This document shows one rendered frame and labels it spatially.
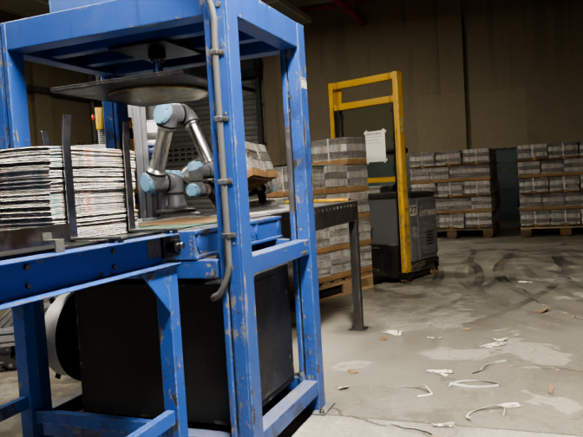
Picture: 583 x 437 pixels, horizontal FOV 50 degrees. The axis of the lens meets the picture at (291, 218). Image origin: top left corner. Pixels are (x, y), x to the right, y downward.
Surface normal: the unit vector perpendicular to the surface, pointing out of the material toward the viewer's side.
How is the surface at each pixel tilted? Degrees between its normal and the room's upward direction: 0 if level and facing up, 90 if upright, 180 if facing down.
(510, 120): 90
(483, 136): 90
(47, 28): 90
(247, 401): 90
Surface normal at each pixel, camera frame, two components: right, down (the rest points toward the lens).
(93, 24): -0.37, 0.07
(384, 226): -0.66, 0.08
